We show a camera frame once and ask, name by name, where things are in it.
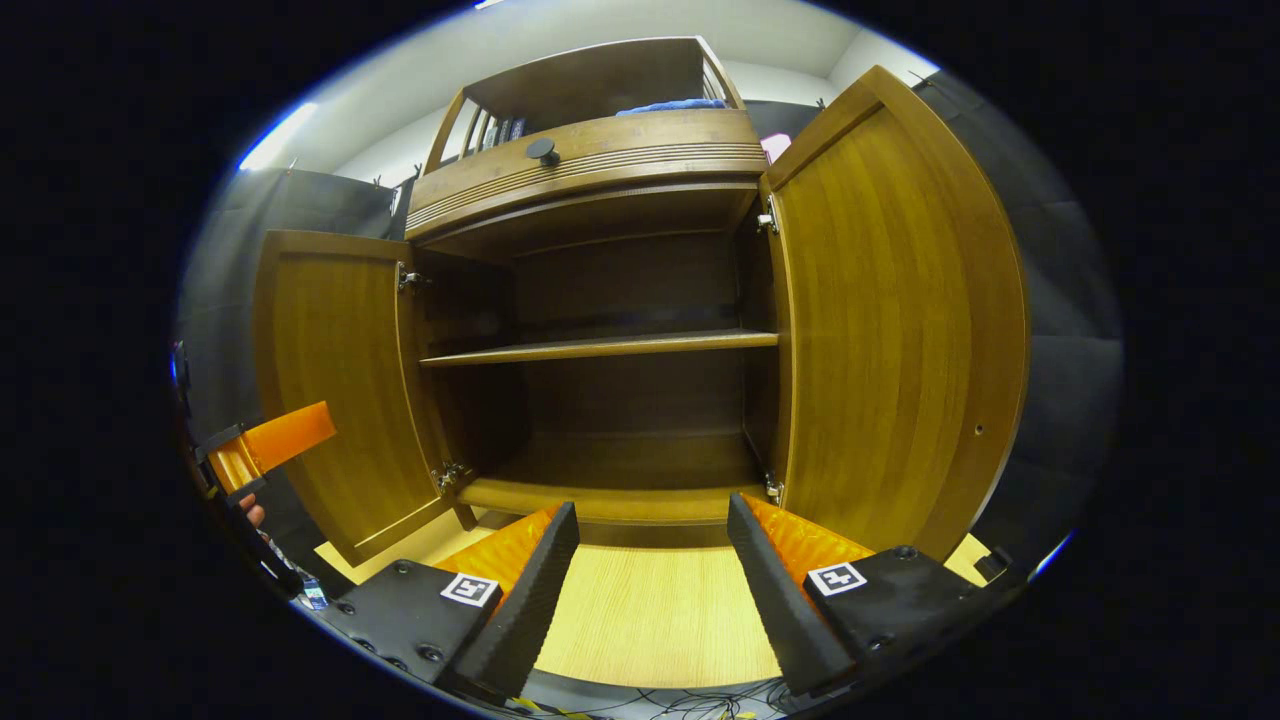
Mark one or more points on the round black drawer knob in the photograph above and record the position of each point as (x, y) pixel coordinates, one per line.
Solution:
(543, 151)

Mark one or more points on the silver door hinge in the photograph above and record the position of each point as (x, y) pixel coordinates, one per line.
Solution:
(767, 215)
(410, 278)
(774, 487)
(452, 477)

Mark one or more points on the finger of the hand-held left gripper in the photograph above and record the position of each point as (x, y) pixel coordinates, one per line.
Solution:
(280, 440)

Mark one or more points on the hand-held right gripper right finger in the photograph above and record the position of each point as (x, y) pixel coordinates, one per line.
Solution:
(780, 610)

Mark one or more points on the blue folded cloth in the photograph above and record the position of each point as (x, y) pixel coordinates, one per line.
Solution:
(670, 106)

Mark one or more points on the wooden inner shelf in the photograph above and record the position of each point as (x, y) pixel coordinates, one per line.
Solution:
(600, 347)

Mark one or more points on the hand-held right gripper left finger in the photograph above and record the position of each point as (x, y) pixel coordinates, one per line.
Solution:
(530, 610)

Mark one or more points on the black backdrop cloth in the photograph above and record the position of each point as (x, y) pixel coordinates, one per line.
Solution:
(1060, 400)

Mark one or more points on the wooden shoe cabinet door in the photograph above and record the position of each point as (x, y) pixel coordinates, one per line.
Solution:
(340, 380)
(890, 330)

